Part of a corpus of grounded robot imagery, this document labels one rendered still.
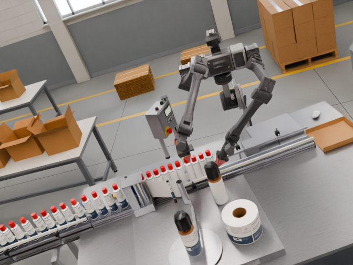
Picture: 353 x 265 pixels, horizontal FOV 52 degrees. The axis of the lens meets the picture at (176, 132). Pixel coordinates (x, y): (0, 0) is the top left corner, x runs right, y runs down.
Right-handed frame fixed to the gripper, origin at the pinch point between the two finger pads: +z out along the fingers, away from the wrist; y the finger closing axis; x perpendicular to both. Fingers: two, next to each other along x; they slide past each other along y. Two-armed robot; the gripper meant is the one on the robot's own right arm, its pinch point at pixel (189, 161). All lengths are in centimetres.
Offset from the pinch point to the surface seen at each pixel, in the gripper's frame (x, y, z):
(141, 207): 5.4, -40.3, 24.3
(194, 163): 16.8, 3.0, 14.2
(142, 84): 414, -26, 92
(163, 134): 18.8, -9.7, -13.5
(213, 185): -12.1, 8.3, 14.2
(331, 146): 6, 93, 34
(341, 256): -27, 74, 98
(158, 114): 18.2, -7.5, -28.1
